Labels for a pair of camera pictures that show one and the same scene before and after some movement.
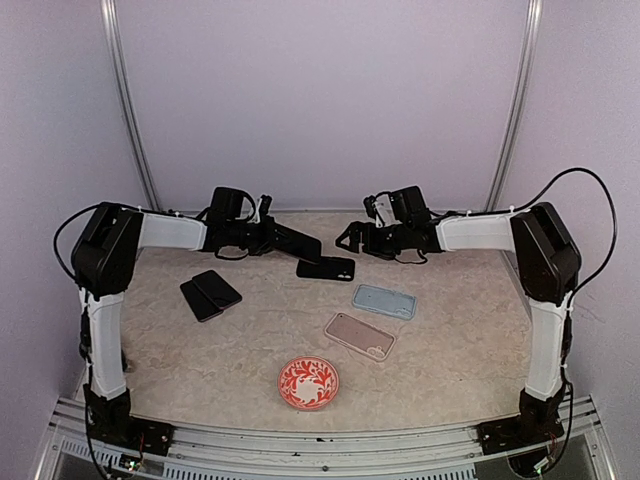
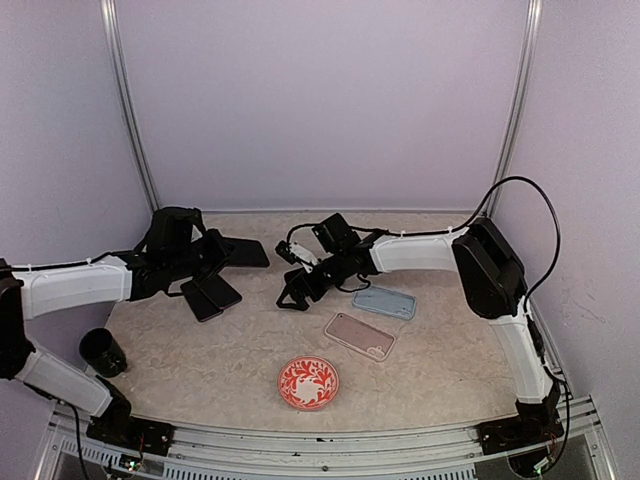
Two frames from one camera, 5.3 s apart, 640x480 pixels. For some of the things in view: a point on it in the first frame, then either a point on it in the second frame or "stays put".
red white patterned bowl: (308, 382) stays put
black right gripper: (369, 246) to (296, 283)
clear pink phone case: (360, 336) stays put
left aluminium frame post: (110, 16) stays put
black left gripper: (270, 241) to (218, 248)
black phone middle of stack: (221, 292) stays put
